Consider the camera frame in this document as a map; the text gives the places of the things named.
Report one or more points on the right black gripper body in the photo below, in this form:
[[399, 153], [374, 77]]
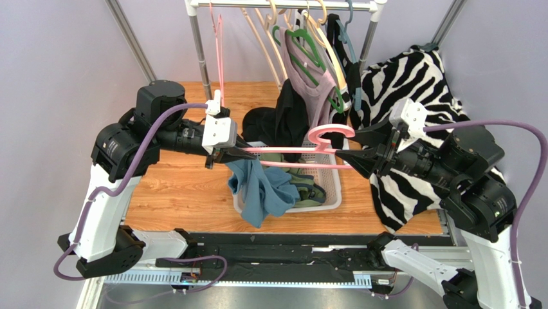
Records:
[[386, 152]]

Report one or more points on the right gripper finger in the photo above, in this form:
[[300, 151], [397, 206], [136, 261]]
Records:
[[373, 135], [366, 162]]

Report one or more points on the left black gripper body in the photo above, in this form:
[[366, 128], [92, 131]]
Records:
[[215, 154]]

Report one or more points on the thick pink plastic hanger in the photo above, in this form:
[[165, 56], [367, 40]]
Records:
[[322, 147]]

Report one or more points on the blue tank top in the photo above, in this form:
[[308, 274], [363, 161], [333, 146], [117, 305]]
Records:
[[264, 190]]

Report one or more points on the green tank top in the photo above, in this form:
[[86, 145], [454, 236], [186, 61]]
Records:
[[311, 194]]

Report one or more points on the thin pink wire hanger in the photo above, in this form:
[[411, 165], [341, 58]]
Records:
[[217, 23]]

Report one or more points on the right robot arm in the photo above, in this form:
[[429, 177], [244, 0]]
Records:
[[482, 208]]

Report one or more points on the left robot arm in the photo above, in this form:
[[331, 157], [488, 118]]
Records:
[[162, 119]]

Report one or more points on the green hanger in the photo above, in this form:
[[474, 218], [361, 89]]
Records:
[[312, 55]]

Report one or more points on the black tank top on right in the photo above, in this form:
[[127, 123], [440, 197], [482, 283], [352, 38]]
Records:
[[343, 55]]

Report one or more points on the mauve tank top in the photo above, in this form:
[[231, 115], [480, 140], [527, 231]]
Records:
[[317, 94]]

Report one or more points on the grey-blue hanger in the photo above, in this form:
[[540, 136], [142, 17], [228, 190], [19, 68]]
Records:
[[354, 70]]

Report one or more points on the beige wooden hanger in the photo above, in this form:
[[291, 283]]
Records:
[[269, 47]]

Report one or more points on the white plastic laundry basket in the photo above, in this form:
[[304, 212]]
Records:
[[327, 179]]

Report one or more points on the zebra print blanket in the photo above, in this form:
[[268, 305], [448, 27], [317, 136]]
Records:
[[419, 75]]

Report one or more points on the metal clothes rack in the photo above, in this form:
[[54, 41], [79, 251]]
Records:
[[375, 8]]

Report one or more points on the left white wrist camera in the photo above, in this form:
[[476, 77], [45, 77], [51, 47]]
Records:
[[219, 133]]

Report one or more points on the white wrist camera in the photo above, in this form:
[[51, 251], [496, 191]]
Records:
[[219, 133], [409, 118]]

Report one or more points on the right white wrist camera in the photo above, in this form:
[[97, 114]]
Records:
[[409, 118]]

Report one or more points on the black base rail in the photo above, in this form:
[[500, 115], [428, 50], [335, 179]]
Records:
[[278, 258]]

